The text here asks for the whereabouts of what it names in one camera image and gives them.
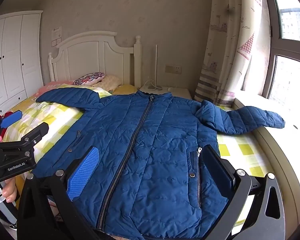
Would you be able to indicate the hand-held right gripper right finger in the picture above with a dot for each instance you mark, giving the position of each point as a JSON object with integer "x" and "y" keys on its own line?
{"x": 218, "y": 172}

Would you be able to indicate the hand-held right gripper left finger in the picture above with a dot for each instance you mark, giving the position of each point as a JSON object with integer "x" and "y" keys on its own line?
{"x": 83, "y": 172}

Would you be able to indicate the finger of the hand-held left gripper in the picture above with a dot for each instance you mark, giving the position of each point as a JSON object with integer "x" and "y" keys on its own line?
{"x": 11, "y": 118}
{"x": 35, "y": 132}

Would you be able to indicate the blue quilted jacket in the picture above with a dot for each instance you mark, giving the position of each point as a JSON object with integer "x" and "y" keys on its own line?
{"x": 150, "y": 145}

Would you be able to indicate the person's left hand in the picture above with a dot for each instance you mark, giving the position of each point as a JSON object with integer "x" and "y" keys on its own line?
{"x": 8, "y": 188}

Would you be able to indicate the red cloth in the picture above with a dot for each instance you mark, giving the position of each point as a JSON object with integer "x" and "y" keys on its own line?
{"x": 3, "y": 132}

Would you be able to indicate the yellow checked bed sheet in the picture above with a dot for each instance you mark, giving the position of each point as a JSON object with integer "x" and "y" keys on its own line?
{"x": 55, "y": 120}

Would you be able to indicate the pink blanket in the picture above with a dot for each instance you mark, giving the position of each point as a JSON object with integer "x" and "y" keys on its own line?
{"x": 52, "y": 86}

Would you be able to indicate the white wardrobe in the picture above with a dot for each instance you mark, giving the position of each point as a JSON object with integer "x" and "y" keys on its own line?
{"x": 15, "y": 60}

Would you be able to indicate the beige window bench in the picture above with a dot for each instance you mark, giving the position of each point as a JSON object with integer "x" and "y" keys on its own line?
{"x": 290, "y": 155}

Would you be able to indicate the purple patterned pillow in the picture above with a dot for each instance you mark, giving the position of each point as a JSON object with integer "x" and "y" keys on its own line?
{"x": 88, "y": 78}

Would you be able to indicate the white bedside table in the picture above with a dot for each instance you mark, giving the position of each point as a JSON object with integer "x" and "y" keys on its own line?
{"x": 180, "y": 92}

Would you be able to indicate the peach checked pillow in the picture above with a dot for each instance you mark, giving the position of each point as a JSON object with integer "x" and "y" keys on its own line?
{"x": 112, "y": 82}

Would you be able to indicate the yellow pillow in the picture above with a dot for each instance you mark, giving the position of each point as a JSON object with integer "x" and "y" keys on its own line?
{"x": 126, "y": 89}

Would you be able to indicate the white wooden headboard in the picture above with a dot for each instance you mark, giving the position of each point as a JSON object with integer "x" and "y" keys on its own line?
{"x": 90, "y": 55}

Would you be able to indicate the small white oval device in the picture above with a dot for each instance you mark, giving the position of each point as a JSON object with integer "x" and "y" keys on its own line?
{"x": 171, "y": 89}

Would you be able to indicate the white desk lamp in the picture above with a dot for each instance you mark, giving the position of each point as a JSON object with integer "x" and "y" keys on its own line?
{"x": 156, "y": 67}

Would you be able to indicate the printed curtain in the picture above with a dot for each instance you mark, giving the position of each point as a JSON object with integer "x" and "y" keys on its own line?
{"x": 232, "y": 42}

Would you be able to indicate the dark framed window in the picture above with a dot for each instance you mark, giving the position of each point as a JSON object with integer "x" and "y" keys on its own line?
{"x": 290, "y": 55}

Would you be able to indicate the beige wall socket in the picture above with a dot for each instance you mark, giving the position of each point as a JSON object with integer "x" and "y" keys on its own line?
{"x": 177, "y": 69}

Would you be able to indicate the beige wall switch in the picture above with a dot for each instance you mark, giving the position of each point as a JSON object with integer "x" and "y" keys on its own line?
{"x": 169, "y": 69}

